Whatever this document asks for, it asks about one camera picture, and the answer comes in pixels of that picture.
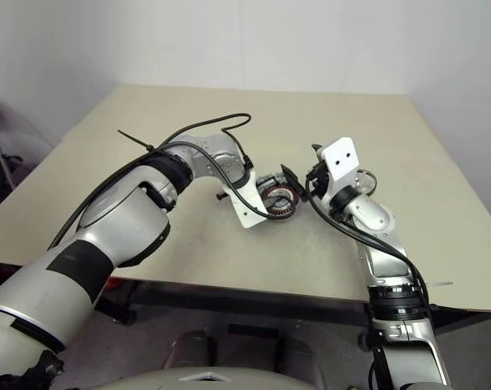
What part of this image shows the black table frame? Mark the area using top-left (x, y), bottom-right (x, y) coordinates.
top-left (0, 259), bottom-right (491, 346)

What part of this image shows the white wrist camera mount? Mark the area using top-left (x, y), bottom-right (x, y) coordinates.
top-left (228, 167), bottom-right (272, 229)
top-left (315, 136), bottom-right (363, 208)

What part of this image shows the dark rounded shape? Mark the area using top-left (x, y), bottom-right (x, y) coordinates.
top-left (163, 331), bottom-right (216, 373)
top-left (277, 336), bottom-right (332, 383)

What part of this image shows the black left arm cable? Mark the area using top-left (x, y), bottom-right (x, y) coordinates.
top-left (46, 113), bottom-right (279, 251)

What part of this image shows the motor housing with copper windings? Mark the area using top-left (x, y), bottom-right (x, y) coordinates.
top-left (260, 183), bottom-right (302, 221)

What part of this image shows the black cable tie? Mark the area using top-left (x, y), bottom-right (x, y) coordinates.
top-left (117, 129), bottom-right (155, 154)

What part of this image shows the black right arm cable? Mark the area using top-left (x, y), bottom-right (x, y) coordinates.
top-left (304, 172), bottom-right (437, 326)

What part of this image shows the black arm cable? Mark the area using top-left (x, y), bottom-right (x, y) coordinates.
top-left (304, 172), bottom-right (437, 326)
top-left (46, 113), bottom-right (279, 251)

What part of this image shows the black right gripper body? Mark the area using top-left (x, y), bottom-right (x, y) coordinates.
top-left (305, 159), bottom-right (332, 201)

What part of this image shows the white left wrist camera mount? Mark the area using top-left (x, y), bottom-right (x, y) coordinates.
top-left (228, 167), bottom-right (272, 229)

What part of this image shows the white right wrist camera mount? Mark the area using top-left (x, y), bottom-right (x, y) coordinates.
top-left (315, 136), bottom-right (363, 208)

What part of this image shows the grey robot torso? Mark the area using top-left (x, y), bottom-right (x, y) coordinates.
top-left (58, 365), bottom-right (324, 390)

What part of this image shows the grey toothed housing lid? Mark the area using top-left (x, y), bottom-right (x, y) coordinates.
top-left (254, 171), bottom-right (286, 192)

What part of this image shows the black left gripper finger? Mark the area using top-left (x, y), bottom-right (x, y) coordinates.
top-left (280, 163), bottom-right (306, 202)

